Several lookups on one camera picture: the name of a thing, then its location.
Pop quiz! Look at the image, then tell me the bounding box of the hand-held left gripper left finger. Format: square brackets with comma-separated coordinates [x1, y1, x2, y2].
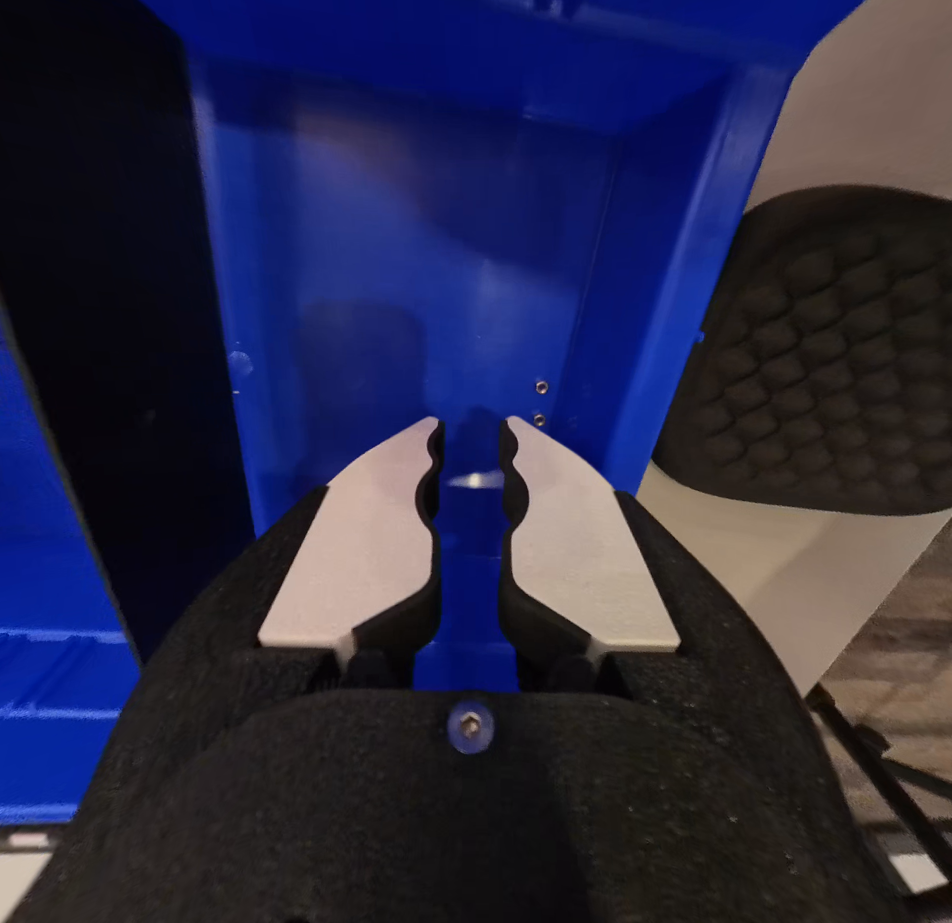
[256, 415, 447, 675]

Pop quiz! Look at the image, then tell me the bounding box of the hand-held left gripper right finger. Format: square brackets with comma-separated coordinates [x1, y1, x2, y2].
[495, 415, 683, 675]

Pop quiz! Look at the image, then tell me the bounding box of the blue plastic bin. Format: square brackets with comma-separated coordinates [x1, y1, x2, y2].
[0, 0, 901, 827]

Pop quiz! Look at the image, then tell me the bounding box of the black honeycomb pad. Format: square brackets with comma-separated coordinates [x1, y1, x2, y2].
[653, 185, 952, 519]

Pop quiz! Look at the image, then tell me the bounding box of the black bin divider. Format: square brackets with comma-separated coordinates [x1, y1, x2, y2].
[0, 0, 254, 664]

